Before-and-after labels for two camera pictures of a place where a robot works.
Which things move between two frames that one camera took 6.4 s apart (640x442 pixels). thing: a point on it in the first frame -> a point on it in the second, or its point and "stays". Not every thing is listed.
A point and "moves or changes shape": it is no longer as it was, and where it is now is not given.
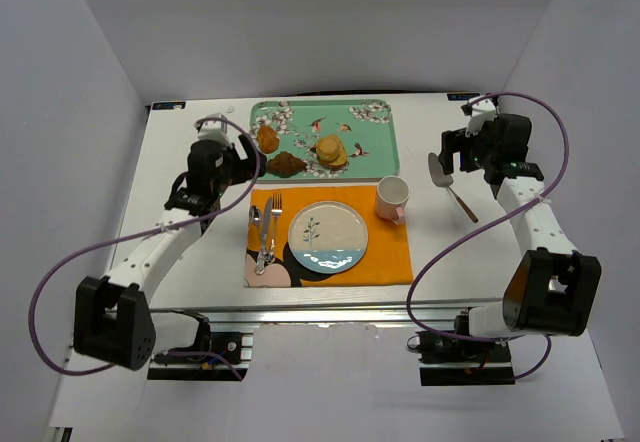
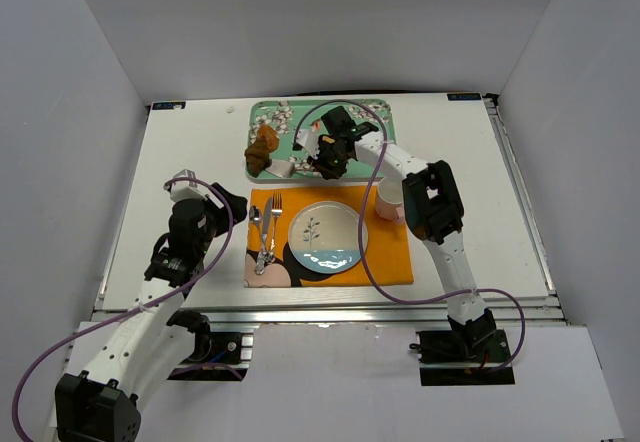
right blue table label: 461,96 stays
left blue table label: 168,105 stays
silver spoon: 255,217 stays
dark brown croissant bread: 285,165 moves or changes shape
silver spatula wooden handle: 441,179 moves or changes shape
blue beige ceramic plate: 328,237 stays
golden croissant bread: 268,138 stays
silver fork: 277,208 stays
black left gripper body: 245,157 -> 228,204
